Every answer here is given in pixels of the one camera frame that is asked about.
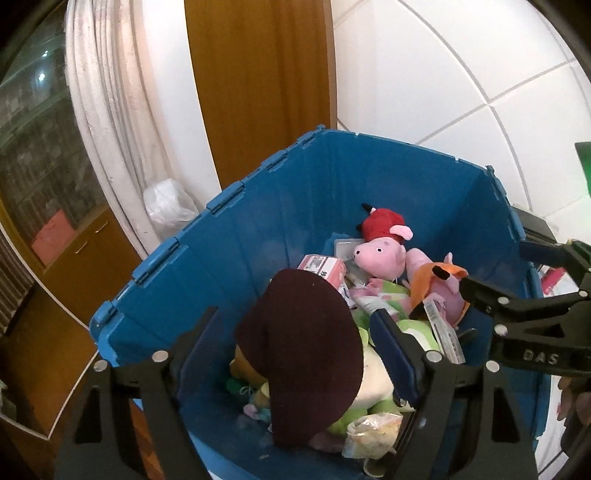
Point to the green white plush toy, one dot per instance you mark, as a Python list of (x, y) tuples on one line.
[(376, 378)]

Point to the pink pig plush red dress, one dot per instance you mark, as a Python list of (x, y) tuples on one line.
[(374, 256)]

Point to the floral printed packet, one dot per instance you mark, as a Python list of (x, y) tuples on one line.
[(383, 295)]

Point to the white plastic bag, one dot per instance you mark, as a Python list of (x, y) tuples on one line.
[(168, 207)]

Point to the wooden glass cabinet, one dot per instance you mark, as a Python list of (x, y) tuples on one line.
[(69, 258)]

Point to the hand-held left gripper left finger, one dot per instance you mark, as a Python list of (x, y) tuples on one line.
[(182, 364)]

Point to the wooden wall panel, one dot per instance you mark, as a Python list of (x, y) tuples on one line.
[(258, 92)]

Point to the brown bear plush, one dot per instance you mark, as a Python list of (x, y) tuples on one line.
[(247, 362)]

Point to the yellow toy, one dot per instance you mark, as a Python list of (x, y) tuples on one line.
[(369, 434)]

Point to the white curtain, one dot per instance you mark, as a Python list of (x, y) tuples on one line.
[(106, 115)]

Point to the dark maroon hat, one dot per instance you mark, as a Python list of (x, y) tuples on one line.
[(300, 350)]

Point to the pink pig plush orange dress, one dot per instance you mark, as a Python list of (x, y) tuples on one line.
[(422, 265)]

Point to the pink tissue box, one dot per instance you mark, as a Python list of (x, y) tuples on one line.
[(323, 270)]

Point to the blue plastic crate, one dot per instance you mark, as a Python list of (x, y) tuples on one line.
[(286, 207)]

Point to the black box with gold print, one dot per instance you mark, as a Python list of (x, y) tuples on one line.
[(535, 224)]

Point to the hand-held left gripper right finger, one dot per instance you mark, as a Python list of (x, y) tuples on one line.
[(397, 355)]

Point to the white blister pack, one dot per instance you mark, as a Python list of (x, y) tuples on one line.
[(443, 327)]

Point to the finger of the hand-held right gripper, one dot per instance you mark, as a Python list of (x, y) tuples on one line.
[(545, 254), (485, 295)]

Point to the person's right hand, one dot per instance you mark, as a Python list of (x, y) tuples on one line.
[(570, 397)]

